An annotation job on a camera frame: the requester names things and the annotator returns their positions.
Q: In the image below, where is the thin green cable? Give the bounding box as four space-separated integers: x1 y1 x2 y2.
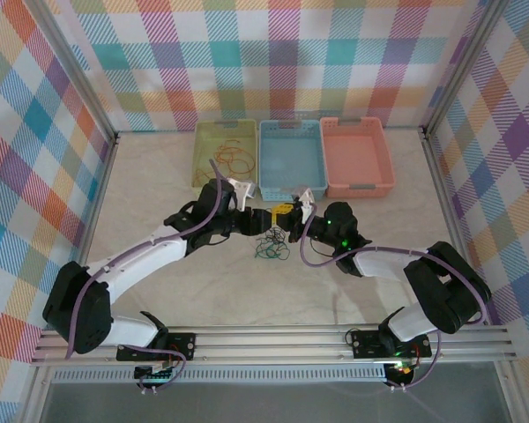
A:
252 236 293 264

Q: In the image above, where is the thin orange cable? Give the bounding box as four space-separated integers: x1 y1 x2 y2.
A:
193 138 257 186

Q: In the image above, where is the blue plastic basket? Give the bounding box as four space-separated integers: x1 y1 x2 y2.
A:
257 118 329 203

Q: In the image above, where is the green plastic basket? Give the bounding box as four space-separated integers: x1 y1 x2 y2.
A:
189 117 259 200

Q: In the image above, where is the pink plastic basket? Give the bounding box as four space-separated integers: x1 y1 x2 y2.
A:
319 115 397 199

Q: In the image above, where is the grey metal panel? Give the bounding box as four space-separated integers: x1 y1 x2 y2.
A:
24 365 519 423

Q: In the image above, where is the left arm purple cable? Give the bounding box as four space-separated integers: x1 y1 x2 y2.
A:
64 158 231 394

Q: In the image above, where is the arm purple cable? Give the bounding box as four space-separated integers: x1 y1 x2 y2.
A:
64 158 231 394
298 219 491 391

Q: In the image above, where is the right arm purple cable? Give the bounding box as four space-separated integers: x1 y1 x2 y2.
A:
298 219 491 391

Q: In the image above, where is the aluminium side rail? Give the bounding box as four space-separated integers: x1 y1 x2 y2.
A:
421 127 484 287
56 131 121 331

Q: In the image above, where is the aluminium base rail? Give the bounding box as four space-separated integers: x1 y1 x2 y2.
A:
30 325 519 366

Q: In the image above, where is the slotted grey cable duct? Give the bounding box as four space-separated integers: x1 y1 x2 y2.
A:
52 367 389 383

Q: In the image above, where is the aluminium frame post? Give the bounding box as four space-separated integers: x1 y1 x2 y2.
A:
28 0 121 141
421 0 511 137

